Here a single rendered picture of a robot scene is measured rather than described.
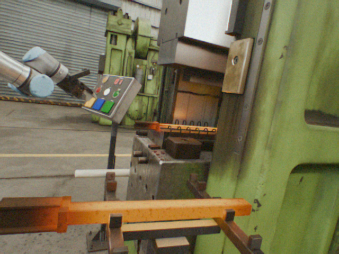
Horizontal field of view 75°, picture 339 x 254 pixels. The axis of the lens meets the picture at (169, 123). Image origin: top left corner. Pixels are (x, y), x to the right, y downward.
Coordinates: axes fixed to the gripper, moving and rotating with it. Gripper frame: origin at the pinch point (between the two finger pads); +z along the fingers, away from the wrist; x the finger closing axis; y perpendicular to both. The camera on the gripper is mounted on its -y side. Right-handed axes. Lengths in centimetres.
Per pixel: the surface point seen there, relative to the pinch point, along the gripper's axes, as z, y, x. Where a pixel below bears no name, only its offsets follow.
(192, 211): -23, 26, 93
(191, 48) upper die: -7, -27, 56
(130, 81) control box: 10.8, -19.1, 4.9
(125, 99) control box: 13.9, -8.0, 6.8
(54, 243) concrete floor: 50, 95, -26
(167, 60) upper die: -7, -21, 47
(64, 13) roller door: 126, -312, -701
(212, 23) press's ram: -10, -37, 63
